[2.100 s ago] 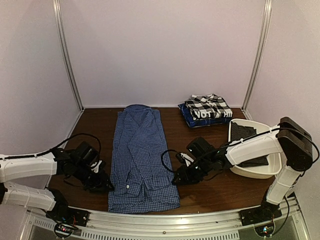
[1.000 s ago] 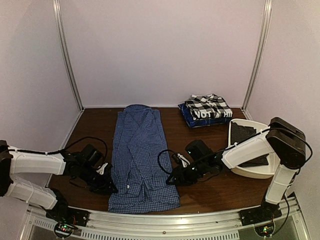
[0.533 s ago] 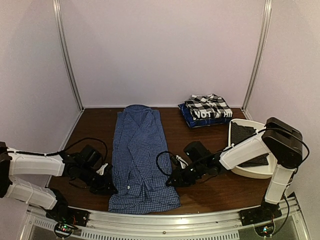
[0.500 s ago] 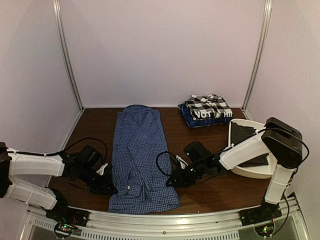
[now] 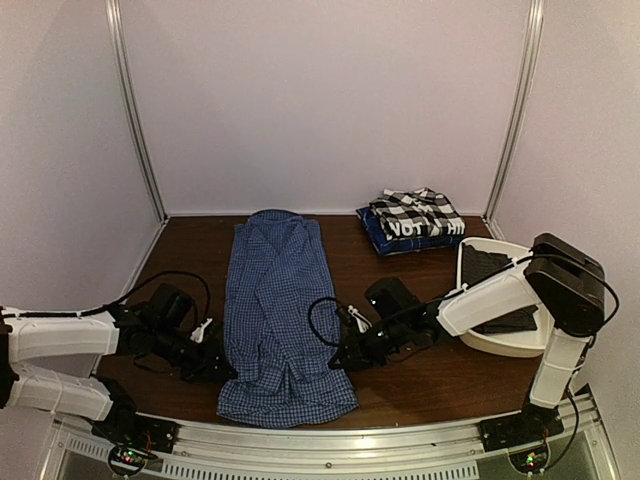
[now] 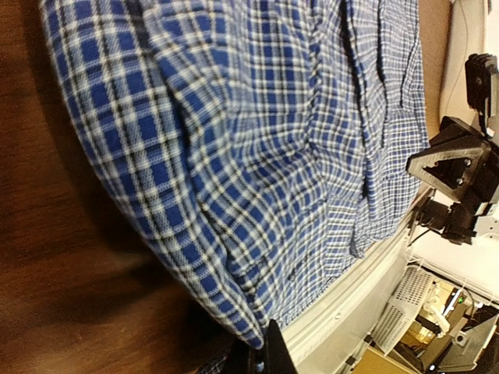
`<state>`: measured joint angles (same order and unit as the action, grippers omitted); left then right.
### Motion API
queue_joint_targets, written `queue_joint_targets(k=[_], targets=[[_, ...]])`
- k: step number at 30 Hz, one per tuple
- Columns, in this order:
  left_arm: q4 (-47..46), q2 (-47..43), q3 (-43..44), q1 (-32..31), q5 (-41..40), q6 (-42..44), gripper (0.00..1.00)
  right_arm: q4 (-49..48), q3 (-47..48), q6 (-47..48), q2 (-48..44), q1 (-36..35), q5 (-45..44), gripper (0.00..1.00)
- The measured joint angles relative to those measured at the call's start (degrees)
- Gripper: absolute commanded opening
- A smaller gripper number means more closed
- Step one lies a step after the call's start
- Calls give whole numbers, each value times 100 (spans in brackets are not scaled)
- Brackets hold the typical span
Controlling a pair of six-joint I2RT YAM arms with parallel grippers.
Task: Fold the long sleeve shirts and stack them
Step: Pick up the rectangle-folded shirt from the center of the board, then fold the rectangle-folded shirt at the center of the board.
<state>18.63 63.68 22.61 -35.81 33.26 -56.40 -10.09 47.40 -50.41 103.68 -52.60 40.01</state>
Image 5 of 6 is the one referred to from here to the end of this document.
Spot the right aluminium frame post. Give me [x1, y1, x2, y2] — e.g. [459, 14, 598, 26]
[483, 0, 546, 235]

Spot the white plastic bin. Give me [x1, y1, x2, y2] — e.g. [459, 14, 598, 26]
[443, 237, 554, 358]

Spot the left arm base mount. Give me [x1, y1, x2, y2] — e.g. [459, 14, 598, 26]
[89, 414, 179, 453]

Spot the dark striped folded shirt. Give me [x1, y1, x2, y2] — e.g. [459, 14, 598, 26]
[461, 244, 538, 335]

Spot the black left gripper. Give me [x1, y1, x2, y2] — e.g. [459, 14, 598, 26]
[151, 324, 237, 385]

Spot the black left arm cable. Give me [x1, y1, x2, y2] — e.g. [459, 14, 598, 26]
[0, 270, 211, 331]

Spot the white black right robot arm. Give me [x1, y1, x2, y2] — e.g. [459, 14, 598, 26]
[329, 233, 612, 442]

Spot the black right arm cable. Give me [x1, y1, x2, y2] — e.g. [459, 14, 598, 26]
[307, 296, 351, 351]

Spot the aluminium front rail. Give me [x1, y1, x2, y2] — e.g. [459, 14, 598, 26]
[36, 391, 621, 479]

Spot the left aluminium frame post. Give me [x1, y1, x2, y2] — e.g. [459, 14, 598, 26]
[105, 0, 169, 223]

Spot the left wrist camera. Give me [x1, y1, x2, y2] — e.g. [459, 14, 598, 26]
[148, 283, 213, 344]

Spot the blue checked long sleeve shirt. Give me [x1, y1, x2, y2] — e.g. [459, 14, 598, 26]
[217, 209, 359, 429]

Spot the dark blue folded printed shirt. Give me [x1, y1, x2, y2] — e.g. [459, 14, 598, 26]
[356, 207, 464, 257]

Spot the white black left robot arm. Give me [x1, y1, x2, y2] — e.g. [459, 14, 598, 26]
[1, 295, 237, 444]

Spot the aluminium frame post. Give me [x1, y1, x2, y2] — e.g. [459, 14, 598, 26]
[105, 0, 169, 223]
[483, 0, 546, 235]

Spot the circuit board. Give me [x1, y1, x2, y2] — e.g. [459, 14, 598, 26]
[107, 446, 148, 476]
[509, 446, 550, 475]

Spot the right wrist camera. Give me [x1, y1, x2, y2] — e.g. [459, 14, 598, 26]
[345, 277, 424, 340]

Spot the left circuit board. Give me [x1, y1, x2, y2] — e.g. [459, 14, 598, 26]
[107, 446, 148, 476]

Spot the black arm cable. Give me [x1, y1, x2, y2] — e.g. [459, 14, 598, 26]
[307, 296, 351, 351]
[0, 270, 211, 331]

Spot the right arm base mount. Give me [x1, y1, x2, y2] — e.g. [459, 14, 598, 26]
[478, 413, 564, 452]

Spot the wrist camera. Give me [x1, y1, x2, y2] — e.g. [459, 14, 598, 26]
[148, 283, 213, 344]
[345, 277, 424, 340]

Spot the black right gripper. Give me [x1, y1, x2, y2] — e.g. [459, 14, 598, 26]
[329, 316, 411, 369]

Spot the right circuit board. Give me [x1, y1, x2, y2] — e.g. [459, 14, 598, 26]
[509, 446, 550, 475]

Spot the black white plaid folded shirt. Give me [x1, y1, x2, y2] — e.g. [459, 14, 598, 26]
[369, 188, 466, 238]

